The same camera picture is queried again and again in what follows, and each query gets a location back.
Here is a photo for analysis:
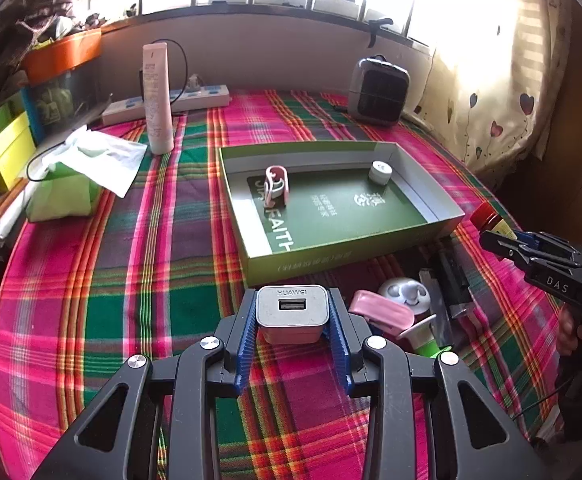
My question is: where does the red capped brown bottle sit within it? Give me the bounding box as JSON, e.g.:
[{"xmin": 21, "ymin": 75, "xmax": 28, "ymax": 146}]
[{"xmin": 471, "ymin": 202, "xmax": 522, "ymax": 242}]

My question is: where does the dark glass tank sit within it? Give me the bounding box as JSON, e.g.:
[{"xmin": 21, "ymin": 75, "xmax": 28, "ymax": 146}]
[{"xmin": 21, "ymin": 67, "xmax": 106, "ymax": 138}]

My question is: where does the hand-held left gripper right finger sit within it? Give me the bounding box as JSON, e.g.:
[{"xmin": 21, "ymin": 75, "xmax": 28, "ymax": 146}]
[{"xmin": 328, "ymin": 287, "xmax": 552, "ymax": 480}]

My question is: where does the plaid tablecloth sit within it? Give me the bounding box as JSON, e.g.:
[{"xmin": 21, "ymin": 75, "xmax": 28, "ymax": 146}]
[{"xmin": 0, "ymin": 87, "xmax": 572, "ymax": 480}]

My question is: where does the black power cable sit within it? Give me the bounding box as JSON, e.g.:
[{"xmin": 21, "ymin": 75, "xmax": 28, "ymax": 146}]
[{"xmin": 138, "ymin": 39, "xmax": 189, "ymax": 106}]

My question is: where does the silver harmonica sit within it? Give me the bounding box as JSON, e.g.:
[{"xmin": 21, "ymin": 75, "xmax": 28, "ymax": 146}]
[{"xmin": 417, "ymin": 268, "xmax": 454, "ymax": 348}]

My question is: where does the white face shaped hook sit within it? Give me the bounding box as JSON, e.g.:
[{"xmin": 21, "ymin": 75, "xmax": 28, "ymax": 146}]
[{"xmin": 377, "ymin": 276, "xmax": 432, "ymax": 318}]

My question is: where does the green cardboard box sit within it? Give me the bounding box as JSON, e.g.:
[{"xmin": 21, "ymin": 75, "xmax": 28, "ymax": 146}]
[{"xmin": 218, "ymin": 141, "xmax": 466, "ymax": 288}]

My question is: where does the pink case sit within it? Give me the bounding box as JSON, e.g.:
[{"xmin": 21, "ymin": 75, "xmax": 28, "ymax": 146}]
[{"xmin": 349, "ymin": 289, "xmax": 415, "ymax": 335}]

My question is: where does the orange plastic container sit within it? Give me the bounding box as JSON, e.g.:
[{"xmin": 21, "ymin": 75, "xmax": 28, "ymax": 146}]
[{"xmin": 21, "ymin": 27, "xmax": 102, "ymax": 86}]

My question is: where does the small white round container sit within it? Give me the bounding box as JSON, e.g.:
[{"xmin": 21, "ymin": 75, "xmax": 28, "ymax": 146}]
[{"xmin": 368, "ymin": 160, "xmax": 394, "ymax": 188}]

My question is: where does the green and white suction hook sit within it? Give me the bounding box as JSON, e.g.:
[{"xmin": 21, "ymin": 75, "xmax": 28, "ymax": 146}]
[{"xmin": 400, "ymin": 314, "xmax": 454, "ymax": 359}]

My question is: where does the person's right hand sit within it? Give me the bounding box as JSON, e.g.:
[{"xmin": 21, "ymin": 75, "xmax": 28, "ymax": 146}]
[{"xmin": 555, "ymin": 304, "xmax": 580, "ymax": 357}]

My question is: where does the white USB wall charger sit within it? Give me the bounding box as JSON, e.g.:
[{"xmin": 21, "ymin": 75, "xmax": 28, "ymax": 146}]
[{"xmin": 256, "ymin": 285, "xmax": 332, "ymax": 345}]

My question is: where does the pink and white hook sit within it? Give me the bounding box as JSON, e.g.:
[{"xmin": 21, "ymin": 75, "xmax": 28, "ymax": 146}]
[{"xmin": 262, "ymin": 164, "xmax": 292, "ymax": 207}]

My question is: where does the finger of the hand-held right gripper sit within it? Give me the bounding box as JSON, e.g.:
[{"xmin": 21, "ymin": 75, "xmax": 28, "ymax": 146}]
[
  {"xmin": 515, "ymin": 231, "xmax": 582, "ymax": 262},
  {"xmin": 480, "ymin": 229, "xmax": 580, "ymax": 275}
]

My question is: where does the green tissue pack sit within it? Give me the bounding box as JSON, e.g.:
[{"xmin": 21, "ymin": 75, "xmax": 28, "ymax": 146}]
[{"xmin": 26, "ymin": 127, "xmax": 149, "ymax": 223}]

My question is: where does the yellow box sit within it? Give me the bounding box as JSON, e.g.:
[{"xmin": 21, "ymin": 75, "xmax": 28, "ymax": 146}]
[{"xmin": 0, "ymin": 112, "xmax": 36, "ymax": 191}]

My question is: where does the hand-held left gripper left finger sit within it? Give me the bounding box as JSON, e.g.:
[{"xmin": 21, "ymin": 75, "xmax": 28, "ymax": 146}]
[{"xmin": 31, "ymin": 287, "xmax": 259, "ymax": 480}]

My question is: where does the black window clip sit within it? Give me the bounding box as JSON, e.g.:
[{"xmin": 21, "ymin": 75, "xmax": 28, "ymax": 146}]
[{"xmin": 368, "ymin": 18, "xmax": 394, "ymax": 47}]

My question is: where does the thin black cable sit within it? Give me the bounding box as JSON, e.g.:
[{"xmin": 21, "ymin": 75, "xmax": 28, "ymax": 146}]
[{"xmin": 26, "ymin": 92, "xmax": 116, "ymax": 183}]

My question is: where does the heart print curtain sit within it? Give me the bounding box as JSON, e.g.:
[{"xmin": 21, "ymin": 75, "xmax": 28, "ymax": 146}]
[{"xmin": 413, "ymin": 0, "xmax": 572, "ymax": 191}]

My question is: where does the grey desktop heater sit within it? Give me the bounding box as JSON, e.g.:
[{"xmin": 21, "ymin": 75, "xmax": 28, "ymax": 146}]
[{"xmin": 347, "ymin": 55, "xmax": 412, "ymax": 127}]

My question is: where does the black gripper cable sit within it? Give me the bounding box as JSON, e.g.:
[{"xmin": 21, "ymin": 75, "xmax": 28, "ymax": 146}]
[{"xmin": 511, "ymin": 379, "xmax": 572, "ymax": 441}]

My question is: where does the white power strip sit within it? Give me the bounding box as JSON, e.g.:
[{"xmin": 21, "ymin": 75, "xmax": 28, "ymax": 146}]
[{"xmin": 102, "ymin": 84, "xmax": 232, "ymax": 127}]

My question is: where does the white lotion tube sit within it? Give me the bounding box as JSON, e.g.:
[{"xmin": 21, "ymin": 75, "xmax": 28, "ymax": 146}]
[{"xmin": 142, "ymin": 42, "xmax": 174, "ymax": 156}]

